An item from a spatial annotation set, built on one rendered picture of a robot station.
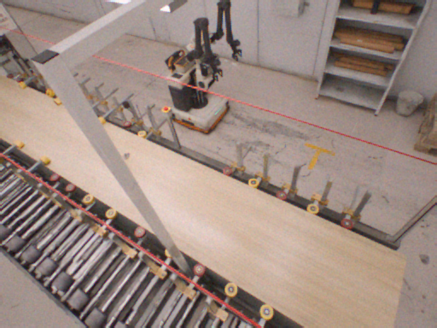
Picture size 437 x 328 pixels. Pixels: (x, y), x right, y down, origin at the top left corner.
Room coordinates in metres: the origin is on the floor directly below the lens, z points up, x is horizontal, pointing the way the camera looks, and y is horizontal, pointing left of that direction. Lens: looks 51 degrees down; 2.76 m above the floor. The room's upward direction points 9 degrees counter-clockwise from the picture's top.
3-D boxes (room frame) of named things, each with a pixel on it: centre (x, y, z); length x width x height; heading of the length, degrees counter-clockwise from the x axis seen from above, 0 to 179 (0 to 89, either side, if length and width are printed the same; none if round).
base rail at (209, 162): (2.19, 0.78, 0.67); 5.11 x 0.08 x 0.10; 52
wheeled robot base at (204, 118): (3.10, 0.20, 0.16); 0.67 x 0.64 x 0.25; 52
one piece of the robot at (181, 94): (3.16, 0.27, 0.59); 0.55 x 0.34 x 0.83; 142
